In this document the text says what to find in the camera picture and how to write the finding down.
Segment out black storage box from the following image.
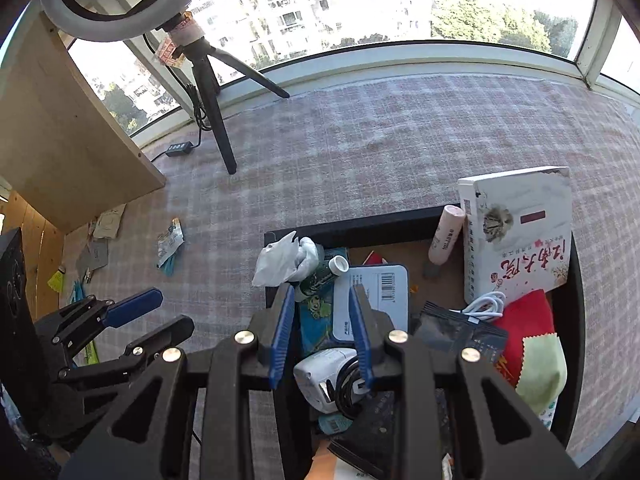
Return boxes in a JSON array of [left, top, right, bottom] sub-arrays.
[[264, 205, 586, 480]]

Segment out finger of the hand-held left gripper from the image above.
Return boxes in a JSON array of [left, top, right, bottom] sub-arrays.
[[57, 315, 196, 397], [32, 287, 164, 361]]

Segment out red cloth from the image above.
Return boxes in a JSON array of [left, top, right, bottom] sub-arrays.
[[492, 289, 557, 388]]

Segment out green bottle white cap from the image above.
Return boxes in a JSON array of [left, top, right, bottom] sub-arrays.
[[299, 255, 349, 303]]

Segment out green trees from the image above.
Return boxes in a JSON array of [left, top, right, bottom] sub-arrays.
[[430, 0, 578, 58]]

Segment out black flat case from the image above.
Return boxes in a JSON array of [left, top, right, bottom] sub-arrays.
[[327, 390, 401, 478]]

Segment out pink plaid tablecloth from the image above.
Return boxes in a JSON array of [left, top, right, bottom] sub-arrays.
[[60, 72, 640, 480]]

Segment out white ring light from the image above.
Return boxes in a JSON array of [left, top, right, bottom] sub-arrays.
[[37, 0, 223, 43]]

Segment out white usb cable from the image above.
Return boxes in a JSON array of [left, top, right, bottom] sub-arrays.
[[460, 291, 508, 321]]

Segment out white book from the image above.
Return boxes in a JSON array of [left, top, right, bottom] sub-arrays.
[[457, 166, 573, 306]]

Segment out white power adapter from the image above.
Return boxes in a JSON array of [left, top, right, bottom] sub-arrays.
[[293, 347, 358, 415]]

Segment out light green cloth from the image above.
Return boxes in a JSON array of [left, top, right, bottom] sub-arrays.
[[515, 332, 568, 416]]

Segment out beige paper packet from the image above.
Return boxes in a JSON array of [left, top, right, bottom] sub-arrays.
[[91, 203, 127, 240]]

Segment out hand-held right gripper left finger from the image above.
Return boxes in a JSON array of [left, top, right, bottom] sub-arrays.
[[57, 284, 301, 480]]

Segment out grey packet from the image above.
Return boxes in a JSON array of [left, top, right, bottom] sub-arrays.
[[75, 239, 110, 272]]

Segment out black ring light cable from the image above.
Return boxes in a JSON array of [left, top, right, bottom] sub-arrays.
[[142, 30, 203, 161]]

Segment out pink tube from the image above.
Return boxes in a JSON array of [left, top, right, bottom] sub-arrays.
[[424, 204, 463, 280]]

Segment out white barcode box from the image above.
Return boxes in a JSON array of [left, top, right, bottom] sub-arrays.
[[330, 264, 410, 343]]

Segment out black sachet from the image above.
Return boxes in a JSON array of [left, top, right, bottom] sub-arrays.
[[415, 301, 508, 366]]

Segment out white window frame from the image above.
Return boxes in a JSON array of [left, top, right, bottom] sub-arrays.
[[65, 0, 640, 148]]

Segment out red white paper tag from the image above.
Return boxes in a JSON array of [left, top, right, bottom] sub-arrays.
[[152, 35, 186, 68]]

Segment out blue cartoon packet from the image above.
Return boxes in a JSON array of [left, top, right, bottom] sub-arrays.
[[299, 292, 336, 361]]

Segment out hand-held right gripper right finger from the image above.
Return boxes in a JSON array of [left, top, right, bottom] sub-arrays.
[[347, 285, 583, 480]]

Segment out white crumpled plastic bag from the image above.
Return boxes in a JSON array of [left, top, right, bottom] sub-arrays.
[[251, 231, 321, 288]]

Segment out apartment buildings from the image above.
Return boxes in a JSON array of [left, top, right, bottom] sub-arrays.
[[190, 0, 436, 68]]

